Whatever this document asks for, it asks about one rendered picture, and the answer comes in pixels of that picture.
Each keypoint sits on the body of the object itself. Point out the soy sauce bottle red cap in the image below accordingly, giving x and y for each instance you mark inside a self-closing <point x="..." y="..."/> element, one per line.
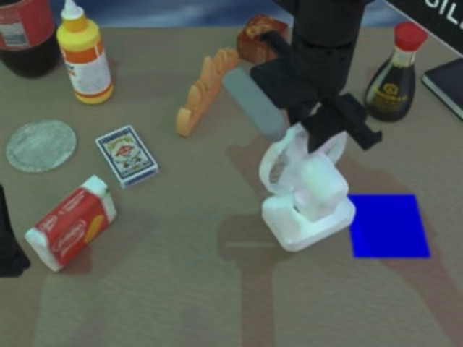
<point x="392" y="86"/>

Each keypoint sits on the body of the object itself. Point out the black sign white letters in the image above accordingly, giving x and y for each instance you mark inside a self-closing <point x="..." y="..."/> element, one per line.
<point x="434" y="21"/>

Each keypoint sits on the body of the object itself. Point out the white small desk fan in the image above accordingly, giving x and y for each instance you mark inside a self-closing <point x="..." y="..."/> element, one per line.
<point x="314" y="195"/>

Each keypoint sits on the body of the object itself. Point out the red white carton box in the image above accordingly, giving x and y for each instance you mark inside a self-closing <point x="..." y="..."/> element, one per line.
<point x="70" y="224"/>

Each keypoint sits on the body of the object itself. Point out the blue playing card box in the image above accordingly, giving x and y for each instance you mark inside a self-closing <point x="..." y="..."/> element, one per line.
<point x="126" y="155"/>

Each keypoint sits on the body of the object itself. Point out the blue square marker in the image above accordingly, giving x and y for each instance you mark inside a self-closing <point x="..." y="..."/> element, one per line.
<point x="388" y="226"/>

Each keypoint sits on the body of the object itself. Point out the yellow bottle white nozzle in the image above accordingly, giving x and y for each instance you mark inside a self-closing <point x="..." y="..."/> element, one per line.
<point x="85" y="58"/>

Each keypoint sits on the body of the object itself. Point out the orange toy bread rack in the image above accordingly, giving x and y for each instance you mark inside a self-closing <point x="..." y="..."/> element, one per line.
<point x="202" y="94"/>

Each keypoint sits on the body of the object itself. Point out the black notebook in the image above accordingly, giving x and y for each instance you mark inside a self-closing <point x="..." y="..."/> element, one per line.
<point x="446" y="85"/>

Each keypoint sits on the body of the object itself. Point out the dark cola bottle red label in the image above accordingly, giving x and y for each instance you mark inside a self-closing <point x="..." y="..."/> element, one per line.
<point x="25" y="39"/>

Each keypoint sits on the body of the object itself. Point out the silver round disc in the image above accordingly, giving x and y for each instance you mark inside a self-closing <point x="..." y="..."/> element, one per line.
<point x="41" y="146"/>

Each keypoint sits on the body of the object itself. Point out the brown red snack box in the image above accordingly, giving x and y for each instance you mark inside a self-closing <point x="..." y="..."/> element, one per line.
<point x="255" y="39"/>

